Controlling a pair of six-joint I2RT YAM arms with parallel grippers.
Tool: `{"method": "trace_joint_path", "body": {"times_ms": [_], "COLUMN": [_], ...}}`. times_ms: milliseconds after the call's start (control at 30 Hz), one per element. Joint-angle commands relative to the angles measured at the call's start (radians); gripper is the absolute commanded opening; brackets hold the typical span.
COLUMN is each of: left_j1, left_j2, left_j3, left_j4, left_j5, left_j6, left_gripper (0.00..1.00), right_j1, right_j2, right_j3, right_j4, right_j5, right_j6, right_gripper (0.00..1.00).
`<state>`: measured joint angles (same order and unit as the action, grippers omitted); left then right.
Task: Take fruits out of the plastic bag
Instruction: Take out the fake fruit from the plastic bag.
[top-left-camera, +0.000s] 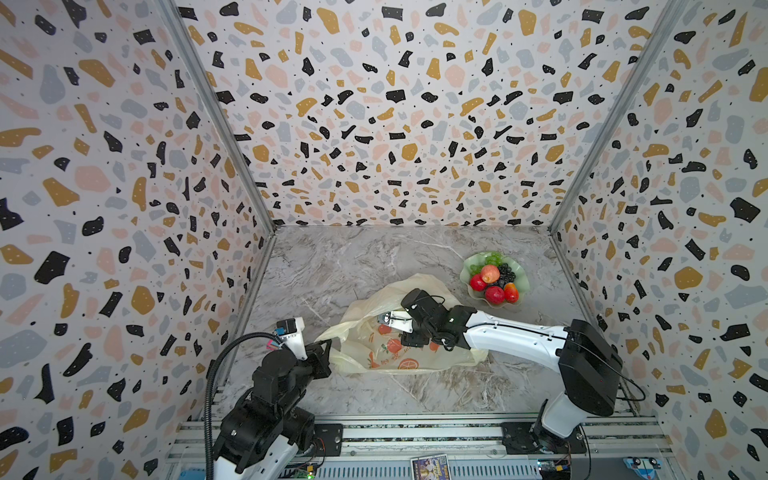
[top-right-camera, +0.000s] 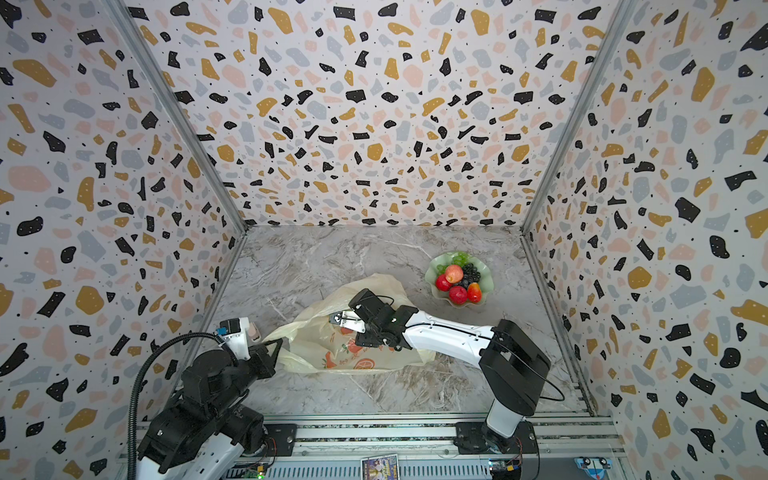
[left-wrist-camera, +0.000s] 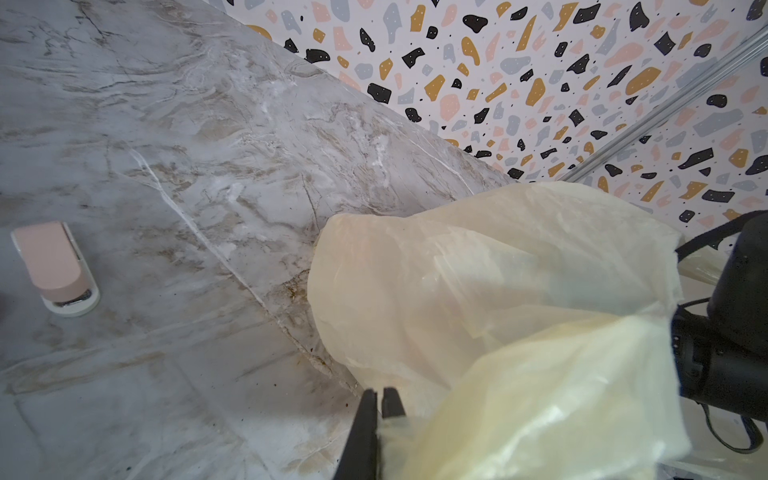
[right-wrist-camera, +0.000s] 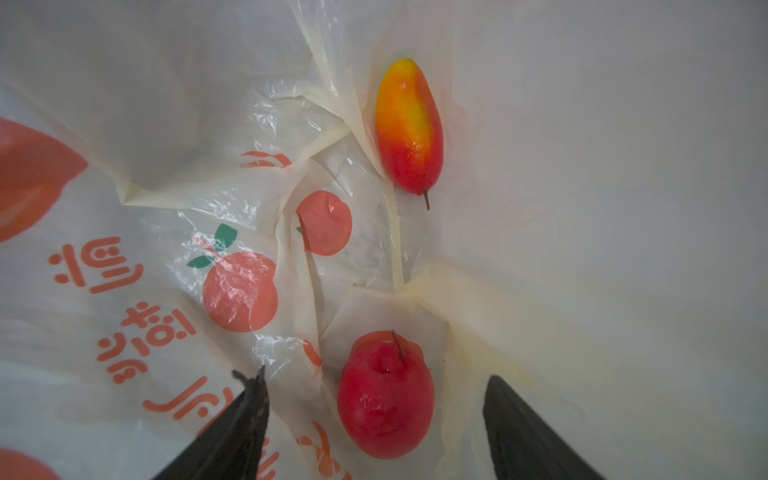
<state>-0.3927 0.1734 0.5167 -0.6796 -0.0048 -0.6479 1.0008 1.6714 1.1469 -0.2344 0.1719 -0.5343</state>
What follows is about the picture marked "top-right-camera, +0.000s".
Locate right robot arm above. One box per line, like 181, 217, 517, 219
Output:
330, 289, 551, 454

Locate corner aluminium post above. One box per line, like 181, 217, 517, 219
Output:
521, 0, 637, 238
103, 0, 248, 235

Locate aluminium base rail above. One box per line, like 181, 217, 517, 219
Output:
116, 412, 628, 480

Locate colourful card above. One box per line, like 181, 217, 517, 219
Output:
360, 454, 400, 480

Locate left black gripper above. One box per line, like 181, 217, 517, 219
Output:
207, 335, 284, 422

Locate left corner aluminium post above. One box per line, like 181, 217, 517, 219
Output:
103, 0, 248, 235

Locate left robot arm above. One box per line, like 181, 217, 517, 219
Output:
126, 334, 283, 479

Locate orange red mango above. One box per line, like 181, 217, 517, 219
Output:
467, 282, 483, 303

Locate right corner aluminium post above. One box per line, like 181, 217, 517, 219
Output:
521, 0, 637, 238

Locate dark purple grapes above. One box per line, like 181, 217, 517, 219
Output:
461, 263, 482, 287

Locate pink peach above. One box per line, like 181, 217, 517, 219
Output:
444, 264, 464, 284

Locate cream plastic bag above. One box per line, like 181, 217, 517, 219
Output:
264, 274, 436, 375

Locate green scalloped bowl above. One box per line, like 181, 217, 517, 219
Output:
424, 251, 495, 307

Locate black corrugated cable conduit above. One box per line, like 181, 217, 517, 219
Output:
125, 332, 226, 480

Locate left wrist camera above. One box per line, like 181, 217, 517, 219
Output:
217, 317, 261, 360

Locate green grapes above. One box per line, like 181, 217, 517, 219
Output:
435, 251, 470, 275

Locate red apple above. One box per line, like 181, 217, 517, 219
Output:
435, 274, 453, 292
448, 285, 468, 305

